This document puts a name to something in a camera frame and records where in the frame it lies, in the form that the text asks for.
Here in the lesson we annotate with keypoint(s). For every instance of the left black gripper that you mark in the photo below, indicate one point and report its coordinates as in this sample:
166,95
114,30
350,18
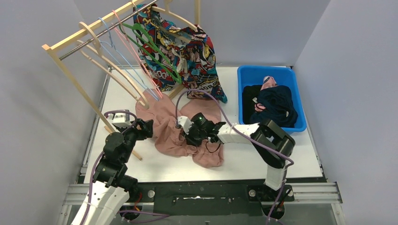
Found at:
145,129

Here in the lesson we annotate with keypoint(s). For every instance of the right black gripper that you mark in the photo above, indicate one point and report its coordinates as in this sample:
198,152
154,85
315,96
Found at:
191,140

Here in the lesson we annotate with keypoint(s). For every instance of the dusty pink shorts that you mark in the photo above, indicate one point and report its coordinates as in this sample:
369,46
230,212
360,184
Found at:
168,139

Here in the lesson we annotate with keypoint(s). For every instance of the black mesh shorts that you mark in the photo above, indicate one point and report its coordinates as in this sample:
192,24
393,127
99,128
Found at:
249,92

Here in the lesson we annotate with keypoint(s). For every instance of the colourful comic print shorts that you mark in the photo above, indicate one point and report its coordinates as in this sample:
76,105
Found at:
190,52

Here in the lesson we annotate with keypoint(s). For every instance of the navy blue shorts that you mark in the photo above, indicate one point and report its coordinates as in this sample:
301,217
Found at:
276,104

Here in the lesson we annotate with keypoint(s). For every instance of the pink shark print shorts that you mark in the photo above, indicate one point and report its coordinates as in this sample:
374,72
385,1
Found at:
268,82

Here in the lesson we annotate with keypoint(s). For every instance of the beige wooden hanger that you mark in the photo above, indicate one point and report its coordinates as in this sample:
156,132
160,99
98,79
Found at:
132,87

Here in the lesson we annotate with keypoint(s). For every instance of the light blue wire hanger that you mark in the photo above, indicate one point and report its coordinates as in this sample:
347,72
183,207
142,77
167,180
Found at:
112,45

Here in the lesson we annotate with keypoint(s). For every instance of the green plastic hanger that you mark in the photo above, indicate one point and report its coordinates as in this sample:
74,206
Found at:
143,35

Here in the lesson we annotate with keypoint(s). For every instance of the pink wire hanger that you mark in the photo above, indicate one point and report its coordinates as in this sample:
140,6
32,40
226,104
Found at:
126,41

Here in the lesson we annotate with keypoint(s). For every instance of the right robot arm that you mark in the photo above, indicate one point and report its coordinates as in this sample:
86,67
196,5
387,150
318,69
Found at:
272,143

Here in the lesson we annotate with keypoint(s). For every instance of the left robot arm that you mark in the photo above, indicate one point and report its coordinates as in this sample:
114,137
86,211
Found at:
110,187

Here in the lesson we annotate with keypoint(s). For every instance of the blue plastic bin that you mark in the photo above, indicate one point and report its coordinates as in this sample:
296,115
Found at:
248,75

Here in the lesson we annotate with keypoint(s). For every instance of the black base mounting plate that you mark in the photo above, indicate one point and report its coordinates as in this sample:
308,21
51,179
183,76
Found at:
209,198

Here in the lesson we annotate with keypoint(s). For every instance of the metal hanging rod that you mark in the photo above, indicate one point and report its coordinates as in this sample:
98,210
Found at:
128,7

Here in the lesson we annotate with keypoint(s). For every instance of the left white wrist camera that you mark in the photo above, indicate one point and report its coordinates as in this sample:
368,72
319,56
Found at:
120,119

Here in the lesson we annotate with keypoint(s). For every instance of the aluminium table frame rail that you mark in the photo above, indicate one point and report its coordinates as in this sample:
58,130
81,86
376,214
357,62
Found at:
78,188

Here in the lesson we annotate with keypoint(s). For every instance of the wooden clothes rack frame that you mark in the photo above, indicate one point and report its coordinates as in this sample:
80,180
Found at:
69,75

